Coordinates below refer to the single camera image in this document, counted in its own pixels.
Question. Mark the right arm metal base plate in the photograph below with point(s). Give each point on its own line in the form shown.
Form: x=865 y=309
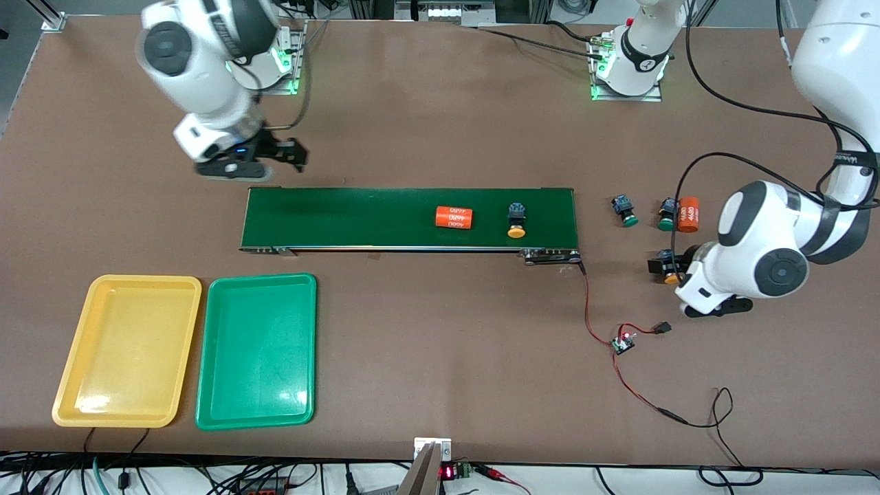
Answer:
x=278 y=90

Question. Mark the green conveyor belt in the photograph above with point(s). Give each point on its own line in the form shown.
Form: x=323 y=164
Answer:
x=344 y=216

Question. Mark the small black controller board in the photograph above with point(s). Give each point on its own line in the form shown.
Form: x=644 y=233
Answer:
x=623 y=343

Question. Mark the red digit display module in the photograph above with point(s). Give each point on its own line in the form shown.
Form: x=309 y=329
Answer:
x=448 y=471

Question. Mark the red connector block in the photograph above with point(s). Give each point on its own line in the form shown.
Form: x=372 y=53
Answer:
x=261 y=489

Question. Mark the white lit control unit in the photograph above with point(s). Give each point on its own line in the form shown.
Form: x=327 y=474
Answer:
x=443 y=12

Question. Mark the yellow plastic tray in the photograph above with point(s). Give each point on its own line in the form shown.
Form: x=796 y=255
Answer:
x=124 y=357

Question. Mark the green mushroom push button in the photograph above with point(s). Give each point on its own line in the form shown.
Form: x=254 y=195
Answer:
x=667 y=214
x=624 y=210

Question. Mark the grey metal camera mount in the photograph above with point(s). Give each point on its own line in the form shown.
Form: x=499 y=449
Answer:
x=423 y=474

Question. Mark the aluminium frame post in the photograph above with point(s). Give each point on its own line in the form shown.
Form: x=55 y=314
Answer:
x=52 y=19
x=701 y=10

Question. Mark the yellow mushroom push button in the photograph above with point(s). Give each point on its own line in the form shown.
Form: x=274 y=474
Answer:
x=670 y=278
x=516 y=218

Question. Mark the green plastic tray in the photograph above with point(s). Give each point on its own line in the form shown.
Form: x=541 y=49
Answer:
x=258 y=350

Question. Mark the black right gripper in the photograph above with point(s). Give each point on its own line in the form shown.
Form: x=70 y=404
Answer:
x=270 y=147

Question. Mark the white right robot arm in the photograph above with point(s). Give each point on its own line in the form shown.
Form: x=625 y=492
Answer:
x=199 y=75

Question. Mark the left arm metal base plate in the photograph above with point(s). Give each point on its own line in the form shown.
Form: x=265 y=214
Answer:
x=625 y=97

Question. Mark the orange cylinder white print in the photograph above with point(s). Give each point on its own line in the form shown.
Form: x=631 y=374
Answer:
x=688 y=214
x=454 y=218

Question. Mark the red black test lead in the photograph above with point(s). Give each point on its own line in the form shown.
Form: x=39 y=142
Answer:
x=496 y=474

